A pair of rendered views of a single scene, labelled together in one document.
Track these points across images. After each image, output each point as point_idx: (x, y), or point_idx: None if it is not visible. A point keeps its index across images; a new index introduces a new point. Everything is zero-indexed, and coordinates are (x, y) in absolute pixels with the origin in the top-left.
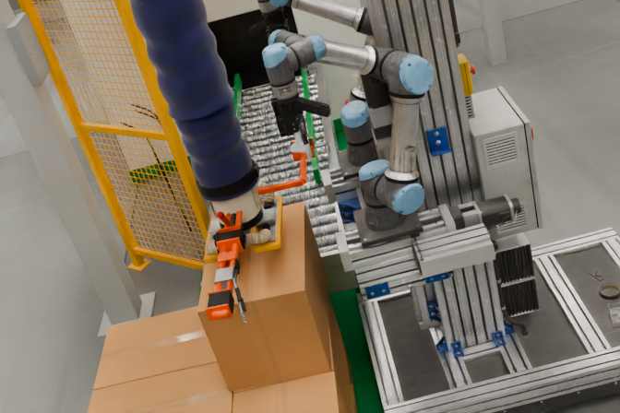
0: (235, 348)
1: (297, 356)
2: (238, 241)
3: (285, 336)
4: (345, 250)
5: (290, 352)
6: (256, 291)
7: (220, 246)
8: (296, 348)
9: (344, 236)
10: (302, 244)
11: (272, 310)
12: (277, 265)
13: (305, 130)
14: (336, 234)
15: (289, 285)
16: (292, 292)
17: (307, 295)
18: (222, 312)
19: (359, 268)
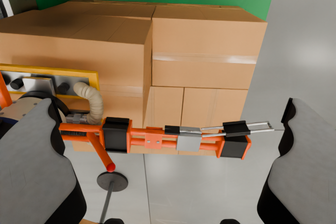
0: (147, 92)
1: (150, 46)
2: (129, 131)
3: (148, 57)
4: None
5: (149, 52)
6: (130, 89)
7: (130, 146)
8: (149, 47)
9: None
10: (60, 40)
11: (145, 72)
12: (93, 68)
13: (53, 137)
14: None
15: (131, 59)
16: (143, 56)
17: (140, 40)
18: (251, 144)
19: None
